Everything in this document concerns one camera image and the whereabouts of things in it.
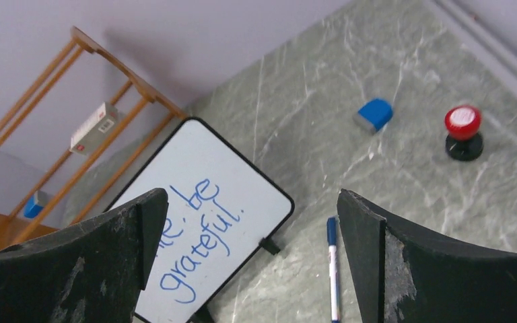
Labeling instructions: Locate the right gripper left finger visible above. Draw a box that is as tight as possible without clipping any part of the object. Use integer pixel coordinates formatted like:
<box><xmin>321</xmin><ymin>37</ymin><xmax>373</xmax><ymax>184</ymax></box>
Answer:
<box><xmin>0</xmin><ymin>188</ymin><xmax>168</xmax><ymax>322</ymax></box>

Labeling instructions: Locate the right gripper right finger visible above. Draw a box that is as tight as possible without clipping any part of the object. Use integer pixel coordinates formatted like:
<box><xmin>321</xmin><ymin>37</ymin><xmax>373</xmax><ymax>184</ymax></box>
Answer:
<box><xmin>337</xmin><ymin>189</ymin><xmax>517</xmax><ymax>322</ymax></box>

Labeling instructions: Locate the white blue marker pen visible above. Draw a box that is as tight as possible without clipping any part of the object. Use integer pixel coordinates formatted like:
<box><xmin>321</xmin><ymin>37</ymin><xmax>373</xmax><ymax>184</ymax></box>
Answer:
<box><xmin>326</xmin><ymin>217</ymin><xmax>340</xmax><ymax>323</ymax></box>

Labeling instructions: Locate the white whiteboard black frame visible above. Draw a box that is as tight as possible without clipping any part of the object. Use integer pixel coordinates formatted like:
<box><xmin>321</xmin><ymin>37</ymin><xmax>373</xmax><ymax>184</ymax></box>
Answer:
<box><xmin>110</xmin><ymin>117</ymin><xmax>295</xmax><ymax>322</ymax></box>

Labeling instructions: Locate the black whiteboard foot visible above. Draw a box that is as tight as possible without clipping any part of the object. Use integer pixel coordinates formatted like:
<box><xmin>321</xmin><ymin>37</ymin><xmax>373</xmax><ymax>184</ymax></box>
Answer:
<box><xmin>189</xmin><ymin>306</ymin><xmax>215</xmax><ymax>323</ymax></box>
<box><xmin>259</xmin><ymin>238</ymin><xmax>281</xmax><ymax>256</ymax></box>

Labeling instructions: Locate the blue grey whiteboard eraser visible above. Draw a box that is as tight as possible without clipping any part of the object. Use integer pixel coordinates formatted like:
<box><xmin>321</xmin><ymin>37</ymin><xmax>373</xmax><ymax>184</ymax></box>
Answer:
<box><xmin>353</xmin><ymin>98</ymin><xmax>393</xmax><ymax>133</ymax></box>

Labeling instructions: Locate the blue cube on shelf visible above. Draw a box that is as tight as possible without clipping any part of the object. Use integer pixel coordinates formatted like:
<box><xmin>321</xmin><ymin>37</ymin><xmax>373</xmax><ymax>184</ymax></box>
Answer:
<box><xmin>23</xmin><ymin>190</ymin><xmax>49</xmax><ymax>219</ymax></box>

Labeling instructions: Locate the red black bottle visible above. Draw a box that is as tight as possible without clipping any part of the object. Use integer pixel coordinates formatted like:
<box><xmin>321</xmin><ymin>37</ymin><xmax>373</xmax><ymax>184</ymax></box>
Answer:
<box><xmin>444</xmin><ymin>104</ymin><xmax>484</xmax><ymax>162</ymax></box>

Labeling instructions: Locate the white red box on shelf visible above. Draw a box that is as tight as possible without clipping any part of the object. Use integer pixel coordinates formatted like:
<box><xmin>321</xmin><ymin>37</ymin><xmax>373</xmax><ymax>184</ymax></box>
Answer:
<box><xmin>69</xmin><ymin>102</ymin><xmax>120</xmax><ymax>155</ymax></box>

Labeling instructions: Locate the orange wooden shelf rack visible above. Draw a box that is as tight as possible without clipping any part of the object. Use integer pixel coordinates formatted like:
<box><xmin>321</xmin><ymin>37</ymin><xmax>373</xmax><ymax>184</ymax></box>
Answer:
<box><xmin>0</xmin><ymin>26</ymin><xmax>187</xmax><ymax>254</ymax></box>

